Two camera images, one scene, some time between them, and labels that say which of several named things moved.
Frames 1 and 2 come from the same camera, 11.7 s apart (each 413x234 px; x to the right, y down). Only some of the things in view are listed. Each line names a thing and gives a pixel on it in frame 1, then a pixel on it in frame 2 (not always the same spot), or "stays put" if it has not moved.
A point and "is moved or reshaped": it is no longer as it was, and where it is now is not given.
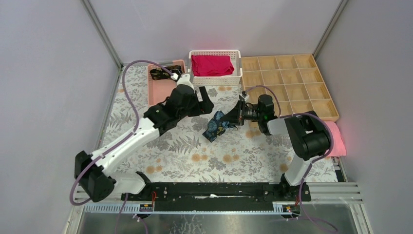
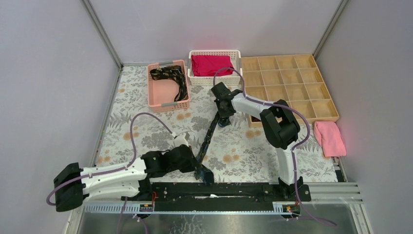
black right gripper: (236, 116) → (224, 114)
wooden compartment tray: (296, 80) stays put
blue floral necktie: (216, 126) is moved or reshaped
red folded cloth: (203, 65) stays put
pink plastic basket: (158, 90) stays put
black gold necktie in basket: (159, 73) stays put
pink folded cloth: (338, 147) stays put
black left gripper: (200, 105) → (196, 165)
